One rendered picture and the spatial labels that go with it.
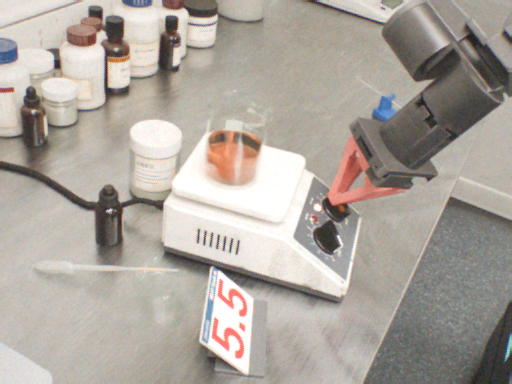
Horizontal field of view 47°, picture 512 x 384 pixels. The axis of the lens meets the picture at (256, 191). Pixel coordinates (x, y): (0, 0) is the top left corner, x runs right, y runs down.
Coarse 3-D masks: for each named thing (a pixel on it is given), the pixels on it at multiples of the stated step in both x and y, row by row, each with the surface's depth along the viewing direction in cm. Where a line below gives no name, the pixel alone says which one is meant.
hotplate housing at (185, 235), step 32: (192, 224) 60; (224, 224) 58; (256, 224) 58; (288, 224) 59; (192, 256) 62; (224, 256) 61; (256, 256) 60; (288, 256) 59; (352, 256) 63; (320, 288) 60
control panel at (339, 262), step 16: (320, 192) 66; (304, 208) 62; (352, 208) 68; (304, 224) 61; (320, 224) 62; (336, 224) 64; (352, 224) 66; (304, 240) 59; (352, 240) 64; (320, 256) 59; (336, 256) 61; (336, 272) 59
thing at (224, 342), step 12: (216, 288) 55; (228, 288) 57; (216, 300) 54; (228, 300) 56; (240, 300) 57; (216, 312) 53; (228, 312) 55; (240, 312) 56; (216, 324) 52; (228, 324) 54; (240, 324) 55; (216, 336) 51; (228, 336) 53; (240, 336) 54; (228, 348) 52; (240, 348) 53; (240, 360) 52
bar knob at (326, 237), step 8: (328, 224) 60; (320, 232) 61; (328, 232) 60; (336, 232) 60; (320, 240) 60; (328, 240) 60; (336, 240) 59; (320, 248) 60; (328, 248) 60; (336, 248) 60
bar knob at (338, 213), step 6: (324, 204) 65; (330, 204) 65; (342, 204) 64; (330, 210) 64; (336, 210) 65; (342, 210) 64; (348, 210) 64; (330, 216) 64; (336, 216) 64; (342, 216) 64
